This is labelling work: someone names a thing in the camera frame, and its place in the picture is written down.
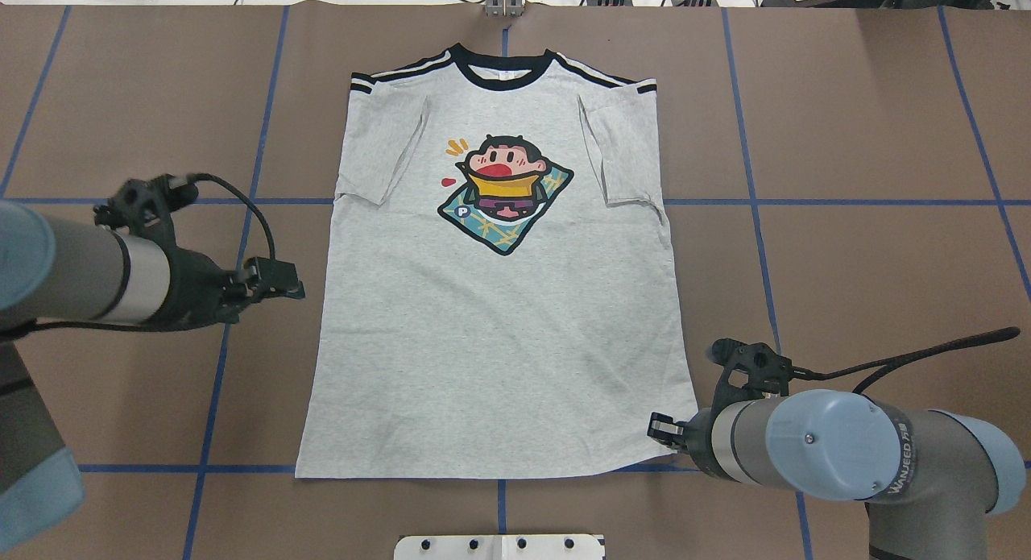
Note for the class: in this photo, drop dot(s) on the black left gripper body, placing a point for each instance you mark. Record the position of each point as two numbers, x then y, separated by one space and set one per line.
196 284

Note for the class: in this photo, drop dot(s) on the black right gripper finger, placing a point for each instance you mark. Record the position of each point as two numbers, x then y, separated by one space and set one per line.
668 432

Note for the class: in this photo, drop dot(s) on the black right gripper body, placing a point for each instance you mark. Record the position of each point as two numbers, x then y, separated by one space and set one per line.
699 437

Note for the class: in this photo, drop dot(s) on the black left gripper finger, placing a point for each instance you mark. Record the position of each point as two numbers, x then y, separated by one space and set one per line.
260 279

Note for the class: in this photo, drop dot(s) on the grey cartoon print t-shirt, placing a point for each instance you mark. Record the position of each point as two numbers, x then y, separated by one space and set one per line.
500 291

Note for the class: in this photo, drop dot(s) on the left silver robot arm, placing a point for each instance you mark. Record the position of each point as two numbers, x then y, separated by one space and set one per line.
56 275

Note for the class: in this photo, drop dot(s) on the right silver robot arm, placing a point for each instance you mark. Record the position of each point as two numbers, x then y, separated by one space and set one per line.
928 479

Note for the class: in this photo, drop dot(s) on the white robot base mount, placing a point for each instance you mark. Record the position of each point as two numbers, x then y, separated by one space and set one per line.
503 546

